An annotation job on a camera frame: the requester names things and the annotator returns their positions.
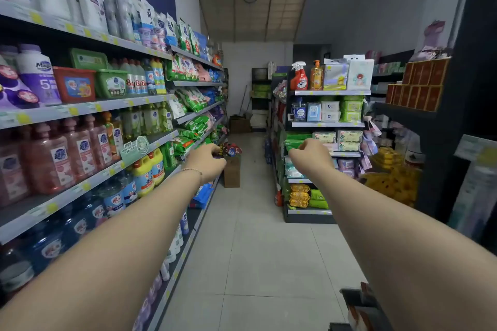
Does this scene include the person's left hand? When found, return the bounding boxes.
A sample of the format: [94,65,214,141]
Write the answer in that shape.
[182,143,227,185]

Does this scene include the person's right hand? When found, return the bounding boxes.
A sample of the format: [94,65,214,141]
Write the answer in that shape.
[288,138,335,180]

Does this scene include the person's right forearm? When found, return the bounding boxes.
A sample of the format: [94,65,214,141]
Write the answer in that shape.
[309,165,497,331]

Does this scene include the person's left forearm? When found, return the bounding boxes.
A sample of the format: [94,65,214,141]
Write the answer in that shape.
[0,168,203,331]

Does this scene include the hanging pink packets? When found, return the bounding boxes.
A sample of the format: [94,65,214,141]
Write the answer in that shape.
[361,115,383,171]

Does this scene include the green round shelf sign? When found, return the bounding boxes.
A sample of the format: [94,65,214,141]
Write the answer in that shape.
[119,136,150,167]

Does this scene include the green bagged goods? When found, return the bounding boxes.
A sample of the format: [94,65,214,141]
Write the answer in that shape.
[285,133,313,151]

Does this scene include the cardboard box with goods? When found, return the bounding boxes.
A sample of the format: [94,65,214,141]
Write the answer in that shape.
[223,143,243,189]

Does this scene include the blue flat packs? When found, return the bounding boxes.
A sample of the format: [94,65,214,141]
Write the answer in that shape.
[192,183,215,210]

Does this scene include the yellow packs stack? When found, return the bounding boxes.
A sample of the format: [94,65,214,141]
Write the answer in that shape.
[289,184,311,209]

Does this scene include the green soft pack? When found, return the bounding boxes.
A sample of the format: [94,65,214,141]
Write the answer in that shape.
[309,190,330,210]

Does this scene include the blue wipes pack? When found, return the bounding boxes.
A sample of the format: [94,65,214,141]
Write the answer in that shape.
[306,102,322,123]

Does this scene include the yellow jug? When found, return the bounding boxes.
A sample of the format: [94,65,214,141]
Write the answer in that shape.
[131,155,155,199]
[149,147,166,187]

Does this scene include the blue boxed bottle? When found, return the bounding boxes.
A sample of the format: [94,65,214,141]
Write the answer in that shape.
[291,98,308,123]

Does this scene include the brown cardboard box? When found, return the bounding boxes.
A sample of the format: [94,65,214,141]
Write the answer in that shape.
[229,115,252,134]

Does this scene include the stacks of green bags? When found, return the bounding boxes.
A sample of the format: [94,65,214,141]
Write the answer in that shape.
[165,18,228,157]

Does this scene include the row of green liquid bottles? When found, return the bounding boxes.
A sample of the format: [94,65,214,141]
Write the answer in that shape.
[119,101,174,141]

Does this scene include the red spray bottle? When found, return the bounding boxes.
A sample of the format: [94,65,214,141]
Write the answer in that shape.
[290,61,309,91]

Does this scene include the orange pump bottle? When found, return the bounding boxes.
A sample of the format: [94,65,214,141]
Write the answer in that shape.
[310,59,324,91]

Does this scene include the pile of yellow goods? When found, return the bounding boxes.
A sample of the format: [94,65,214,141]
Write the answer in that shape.
[359,147,423,207]

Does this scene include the row of white bottles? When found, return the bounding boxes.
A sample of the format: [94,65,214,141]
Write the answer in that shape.
[159,210,191,283]

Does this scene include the white printed box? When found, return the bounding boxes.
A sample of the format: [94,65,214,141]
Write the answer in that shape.
[344,54,375,91]

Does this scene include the row of small cleaner bottles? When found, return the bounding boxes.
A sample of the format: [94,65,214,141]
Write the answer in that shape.
[110,56,168,96]

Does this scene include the green plastic tub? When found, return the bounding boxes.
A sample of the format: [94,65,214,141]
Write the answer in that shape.
[69,48,109,71]
[95,69,129,100]

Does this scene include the stack of brown boxes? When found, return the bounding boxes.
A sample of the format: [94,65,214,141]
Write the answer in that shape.
[385,58,451,112]

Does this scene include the red plastic tub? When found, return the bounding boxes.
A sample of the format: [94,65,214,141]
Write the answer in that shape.
[53,66,97,103]

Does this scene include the row of pink liquid bottles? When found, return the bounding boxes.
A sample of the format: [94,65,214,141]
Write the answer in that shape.
[0,111,125,207]

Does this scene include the hanging white green bags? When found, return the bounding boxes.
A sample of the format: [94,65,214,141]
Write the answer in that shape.
[446,134,497,242]

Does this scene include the pink bagged item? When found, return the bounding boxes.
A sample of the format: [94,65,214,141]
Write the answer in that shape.
[411,20,447,62]

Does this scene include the white bottle green cap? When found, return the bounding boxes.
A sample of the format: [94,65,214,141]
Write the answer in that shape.
[113,0,136,41]
[103,0,119,37]

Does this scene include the black side shelving unit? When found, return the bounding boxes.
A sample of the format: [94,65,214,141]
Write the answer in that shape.
[371,0,497,256]

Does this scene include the row of blue liquid bottles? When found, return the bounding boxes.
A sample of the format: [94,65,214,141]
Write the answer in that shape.
[0,170,139,304]

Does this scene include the large white purple bottle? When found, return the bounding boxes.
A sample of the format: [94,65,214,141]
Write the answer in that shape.
[16,43,63,107]

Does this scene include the purple white pouch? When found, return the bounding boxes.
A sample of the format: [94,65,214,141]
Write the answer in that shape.
[0,55,39,110]

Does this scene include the thin chain bracelet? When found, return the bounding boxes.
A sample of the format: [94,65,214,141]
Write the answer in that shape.
[181,168,204,186]

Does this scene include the grey wall shelving unit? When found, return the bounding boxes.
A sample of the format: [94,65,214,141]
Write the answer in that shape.
[0,0,230,331]

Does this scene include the black cart frame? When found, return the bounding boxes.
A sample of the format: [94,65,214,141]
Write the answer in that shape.
[329,282,393,331]

